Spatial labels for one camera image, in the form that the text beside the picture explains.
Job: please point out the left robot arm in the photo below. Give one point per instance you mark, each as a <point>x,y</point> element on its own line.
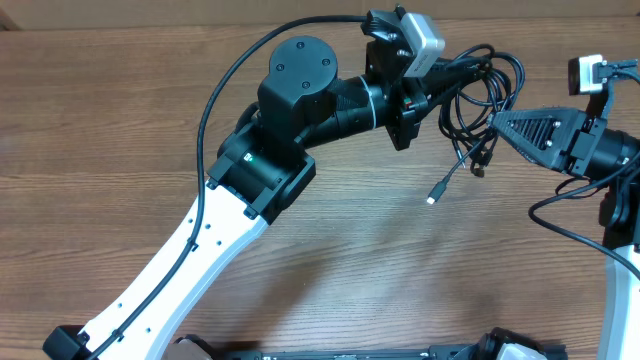
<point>260,170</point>

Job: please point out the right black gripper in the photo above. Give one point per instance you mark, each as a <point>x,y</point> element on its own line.
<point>584,150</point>

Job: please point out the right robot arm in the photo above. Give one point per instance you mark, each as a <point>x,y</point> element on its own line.
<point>615,168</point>

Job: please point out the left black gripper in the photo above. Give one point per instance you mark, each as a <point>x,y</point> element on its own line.
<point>403,111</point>

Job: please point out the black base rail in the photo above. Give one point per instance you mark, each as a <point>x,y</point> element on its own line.
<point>436,352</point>

